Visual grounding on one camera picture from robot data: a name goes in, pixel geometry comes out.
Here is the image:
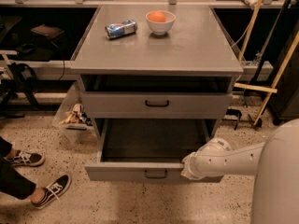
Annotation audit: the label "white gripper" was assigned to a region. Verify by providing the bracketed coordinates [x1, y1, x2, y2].
[180, 154, 204, 180]

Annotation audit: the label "grey drawer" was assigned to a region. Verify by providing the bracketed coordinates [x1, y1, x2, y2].
[85, 119, 215, 184]
[81, 91, 233, 119]

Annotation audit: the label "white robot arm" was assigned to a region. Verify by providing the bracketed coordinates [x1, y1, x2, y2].
[181, 119, 299, 224]

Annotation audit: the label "grey top drawer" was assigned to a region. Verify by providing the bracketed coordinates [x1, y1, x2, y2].
[81, 91, 233, 119]

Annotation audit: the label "dark box on shelf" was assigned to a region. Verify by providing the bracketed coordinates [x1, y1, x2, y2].
[31, 24, 64, 39]

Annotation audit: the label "white bowl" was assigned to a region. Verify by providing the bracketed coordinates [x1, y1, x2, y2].
[146, 10, 176, 35]

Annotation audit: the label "orange fruit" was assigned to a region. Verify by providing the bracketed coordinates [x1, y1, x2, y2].
[148, 10, 166, 22]

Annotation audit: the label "clear plastic bin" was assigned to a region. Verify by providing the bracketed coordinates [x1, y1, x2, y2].
[52, 82, 95, 143]

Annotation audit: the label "black sneaker upper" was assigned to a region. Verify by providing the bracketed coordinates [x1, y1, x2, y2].
[7, 150, 45, 167]

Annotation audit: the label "grey drawer cabinet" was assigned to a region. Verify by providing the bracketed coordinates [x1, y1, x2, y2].
[71, 5, 243, 132]

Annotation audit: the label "black trouser leg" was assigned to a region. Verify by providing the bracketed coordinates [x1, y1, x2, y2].
[0, 137, 36, 200]

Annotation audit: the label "black sneaker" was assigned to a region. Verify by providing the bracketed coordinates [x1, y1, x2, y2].
[29, 175, 71, 209]
[7, 150, 45, 167]

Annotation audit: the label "blue crushed soda can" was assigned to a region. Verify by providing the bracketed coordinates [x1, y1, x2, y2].
[105, 20, 137, 39]

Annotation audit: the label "wooden frame sticks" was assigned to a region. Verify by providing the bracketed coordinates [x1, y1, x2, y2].
[233, 0, 299, 128]

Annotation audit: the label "black sneaker lower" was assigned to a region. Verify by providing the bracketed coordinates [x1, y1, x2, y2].
[29, 175, 71, 209]

